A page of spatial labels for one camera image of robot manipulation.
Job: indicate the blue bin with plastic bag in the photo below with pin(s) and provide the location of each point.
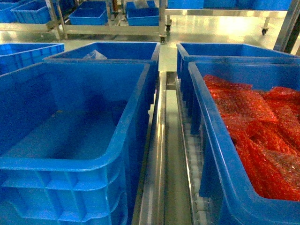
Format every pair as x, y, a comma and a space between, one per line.
114, 52

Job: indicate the empty blue plastic bin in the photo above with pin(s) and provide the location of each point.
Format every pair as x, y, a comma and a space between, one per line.
72, 139

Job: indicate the steel flow rack shelf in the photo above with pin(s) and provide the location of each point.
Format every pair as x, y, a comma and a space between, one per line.
168, 191

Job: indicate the blue bin behind red bags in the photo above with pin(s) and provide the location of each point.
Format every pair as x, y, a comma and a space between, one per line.
220, 52

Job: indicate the blue bin with red bags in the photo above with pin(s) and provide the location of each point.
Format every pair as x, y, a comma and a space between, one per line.
233, 200

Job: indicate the rear steel cart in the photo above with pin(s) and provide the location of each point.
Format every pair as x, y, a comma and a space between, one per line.
288, 10

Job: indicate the red bubble wrap bags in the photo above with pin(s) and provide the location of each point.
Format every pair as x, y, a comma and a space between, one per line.
265, 129

